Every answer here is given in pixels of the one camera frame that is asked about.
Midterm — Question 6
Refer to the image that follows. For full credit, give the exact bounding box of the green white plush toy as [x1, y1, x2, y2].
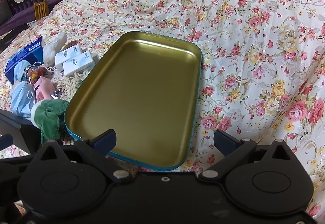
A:
[30, 99, 69, 145]

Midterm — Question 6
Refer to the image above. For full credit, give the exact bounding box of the blue face mask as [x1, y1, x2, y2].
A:
[11, 81, 36, 118]
[13, 60, 41, 83]

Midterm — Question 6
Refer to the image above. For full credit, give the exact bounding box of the pink plush toy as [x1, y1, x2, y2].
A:
[34, 76, 55, 102]

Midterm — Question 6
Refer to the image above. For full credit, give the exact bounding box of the beige crochet doily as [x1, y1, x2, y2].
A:
[57, 70, 90, 102]

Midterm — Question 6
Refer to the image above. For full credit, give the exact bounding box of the white tissue pack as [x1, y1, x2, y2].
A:
[63, 53, 95, 76]
[54, 44, 81, 73]

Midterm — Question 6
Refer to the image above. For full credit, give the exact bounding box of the colourful patterned cloth bundle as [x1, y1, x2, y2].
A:
[25, 65, 54, 84]

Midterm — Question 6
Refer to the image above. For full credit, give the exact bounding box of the gold metal tray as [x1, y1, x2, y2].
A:
[64, 31, 202, 171]

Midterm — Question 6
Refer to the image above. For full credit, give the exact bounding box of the blue tissue box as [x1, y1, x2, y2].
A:
[4, 37, 45, 84]

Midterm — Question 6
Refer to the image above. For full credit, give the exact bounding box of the purple white sofa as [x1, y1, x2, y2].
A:
[1, 0, 61, 35]

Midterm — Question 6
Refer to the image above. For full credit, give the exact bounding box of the yellow wooden chair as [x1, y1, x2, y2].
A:
[34, 0, 50, 21]

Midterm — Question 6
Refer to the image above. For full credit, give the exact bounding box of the floral bed cover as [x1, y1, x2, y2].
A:
[1, 0, 324, 222]

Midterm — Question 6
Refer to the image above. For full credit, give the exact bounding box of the white fluffy plush keychain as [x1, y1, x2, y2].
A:
[43, 32, 67, 67]

